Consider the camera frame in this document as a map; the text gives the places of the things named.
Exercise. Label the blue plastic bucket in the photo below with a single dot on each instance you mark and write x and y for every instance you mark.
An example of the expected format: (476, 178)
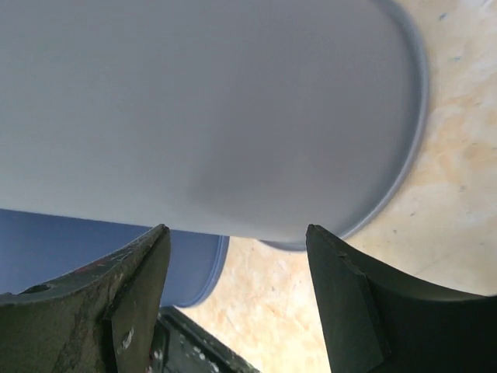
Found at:
(36, 248)

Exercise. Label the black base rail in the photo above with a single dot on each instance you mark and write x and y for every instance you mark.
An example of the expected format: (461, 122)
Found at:
(181, 345)

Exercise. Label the light grey smooth bucket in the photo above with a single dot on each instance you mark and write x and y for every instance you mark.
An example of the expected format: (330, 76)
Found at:
(241, 118)

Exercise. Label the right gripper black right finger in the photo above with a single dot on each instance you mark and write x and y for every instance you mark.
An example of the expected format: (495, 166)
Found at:
(376, 318)

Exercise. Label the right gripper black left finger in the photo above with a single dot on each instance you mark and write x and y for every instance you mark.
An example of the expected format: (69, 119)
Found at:
(98, 318)

